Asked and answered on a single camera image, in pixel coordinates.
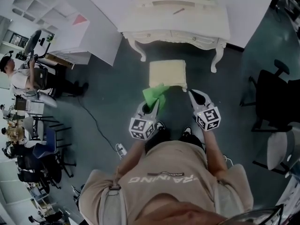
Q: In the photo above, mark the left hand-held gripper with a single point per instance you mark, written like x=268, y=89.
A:
x=141, y=127

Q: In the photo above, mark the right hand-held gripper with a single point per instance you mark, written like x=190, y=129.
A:
x=208, y=119

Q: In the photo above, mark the green cloth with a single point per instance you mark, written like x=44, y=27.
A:
x=155, y=94

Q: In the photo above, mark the cream cushioned seat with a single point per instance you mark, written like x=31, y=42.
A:
x=167, y=72

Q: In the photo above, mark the person's right forearm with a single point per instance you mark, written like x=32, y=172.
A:
x=215, y=153

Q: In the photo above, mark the person's left forearm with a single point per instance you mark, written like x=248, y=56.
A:
x=134, y=155

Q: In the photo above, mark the person's left shoe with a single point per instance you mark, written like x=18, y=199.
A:
x=160, y=126

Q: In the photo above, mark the person's shoe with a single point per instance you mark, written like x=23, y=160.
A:
x=160, y=126
x=187, y=130

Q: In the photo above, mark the person's right shoe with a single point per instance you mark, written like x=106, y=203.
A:
x=187, y=130

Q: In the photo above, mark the person's black trousers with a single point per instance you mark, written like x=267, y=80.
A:
x=161, y=140

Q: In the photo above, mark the white power strip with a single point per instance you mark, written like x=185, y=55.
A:
x=121, y=149

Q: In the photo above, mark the person's beige shirt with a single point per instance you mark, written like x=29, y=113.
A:
x=168, y=179

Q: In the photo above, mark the black office chair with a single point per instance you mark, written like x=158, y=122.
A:
x=274, y=95

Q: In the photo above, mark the white carved dressing table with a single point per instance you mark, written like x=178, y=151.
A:
x=178, y=20

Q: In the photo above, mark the brown pen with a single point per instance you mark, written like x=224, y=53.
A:
x=178, y=11

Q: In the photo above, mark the grey office chair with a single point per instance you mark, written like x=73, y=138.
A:
x=280, y=149

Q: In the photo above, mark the cardboard box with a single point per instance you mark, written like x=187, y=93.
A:
x=59, y=60

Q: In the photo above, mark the blue chair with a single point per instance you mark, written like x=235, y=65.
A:
x=48, y=144

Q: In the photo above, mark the red triangular sign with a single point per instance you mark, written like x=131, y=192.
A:
x=79, y=20

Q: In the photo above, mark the grey padded chair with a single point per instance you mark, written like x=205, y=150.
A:
x=31, y=126

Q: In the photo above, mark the black swivel chair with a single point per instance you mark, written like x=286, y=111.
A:
x=38, y=170

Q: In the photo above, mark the white cubby shelf cabinet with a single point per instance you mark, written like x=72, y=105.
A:
x=54, y=15

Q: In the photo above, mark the black round fan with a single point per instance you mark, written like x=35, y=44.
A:
x=32, y=41

